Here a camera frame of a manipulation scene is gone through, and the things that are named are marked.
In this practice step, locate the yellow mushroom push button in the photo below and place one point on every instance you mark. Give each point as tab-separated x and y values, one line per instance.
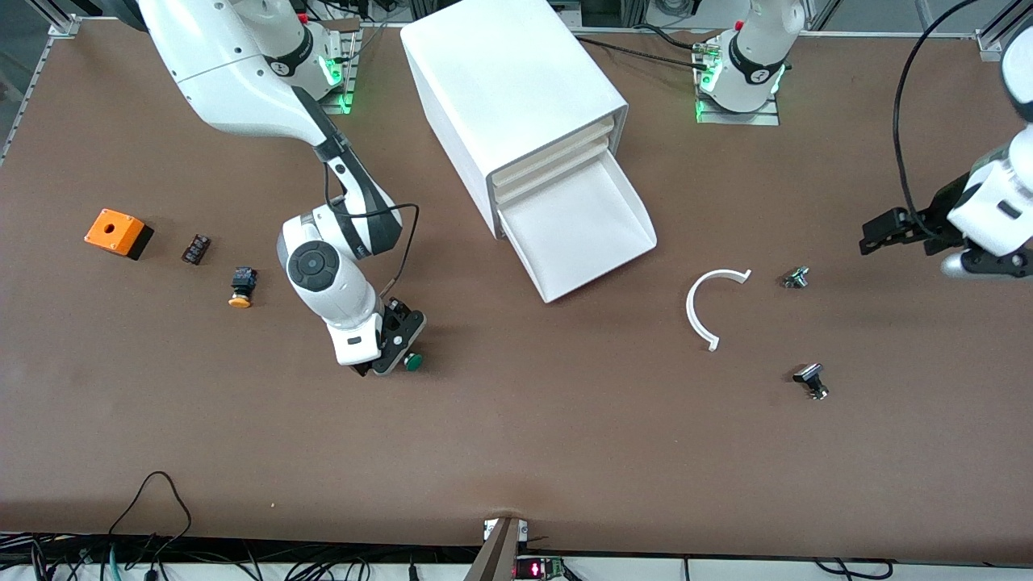
243	286

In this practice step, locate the brown camera post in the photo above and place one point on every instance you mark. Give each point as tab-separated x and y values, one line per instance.
494	557

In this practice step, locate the white post bracket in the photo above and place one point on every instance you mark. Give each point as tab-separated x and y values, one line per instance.
524	528

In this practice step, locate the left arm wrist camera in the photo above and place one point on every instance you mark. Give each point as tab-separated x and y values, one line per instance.
989	264

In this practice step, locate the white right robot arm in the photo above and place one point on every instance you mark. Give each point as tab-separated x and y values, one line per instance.
355	307

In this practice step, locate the device with red display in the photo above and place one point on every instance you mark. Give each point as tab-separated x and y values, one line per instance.
537	570

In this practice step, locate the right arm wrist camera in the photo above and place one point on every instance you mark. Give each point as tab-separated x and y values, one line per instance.
399	345

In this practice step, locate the small black contact block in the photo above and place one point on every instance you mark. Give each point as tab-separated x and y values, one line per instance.
196	249

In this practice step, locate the metal corner bracket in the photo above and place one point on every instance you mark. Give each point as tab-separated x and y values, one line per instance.
989	44

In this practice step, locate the white curved plastic arc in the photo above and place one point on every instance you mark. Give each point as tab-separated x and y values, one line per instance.
691	311

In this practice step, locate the aluminium table edge rail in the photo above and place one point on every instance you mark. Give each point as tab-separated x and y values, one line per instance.
29	89

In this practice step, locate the black flat-head push button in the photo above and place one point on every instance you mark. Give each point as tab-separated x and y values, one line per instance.
809	378

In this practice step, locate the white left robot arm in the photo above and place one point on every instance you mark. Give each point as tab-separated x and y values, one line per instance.
746	64

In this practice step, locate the orange button enclosure box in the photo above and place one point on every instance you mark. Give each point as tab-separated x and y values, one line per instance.
113	230

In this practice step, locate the aluminium frame corner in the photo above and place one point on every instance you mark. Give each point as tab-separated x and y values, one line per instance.
60	22

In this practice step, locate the small metal knob part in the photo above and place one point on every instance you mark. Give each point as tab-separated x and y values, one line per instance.
796	277

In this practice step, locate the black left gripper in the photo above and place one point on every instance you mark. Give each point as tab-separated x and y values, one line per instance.
942	206

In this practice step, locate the green mushroom push button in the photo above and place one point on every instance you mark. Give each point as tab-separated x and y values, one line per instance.
414	362

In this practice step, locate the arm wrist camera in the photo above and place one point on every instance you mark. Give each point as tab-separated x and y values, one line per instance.
399	345
989	264

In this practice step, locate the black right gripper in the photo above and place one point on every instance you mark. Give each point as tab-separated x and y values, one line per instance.
392	323

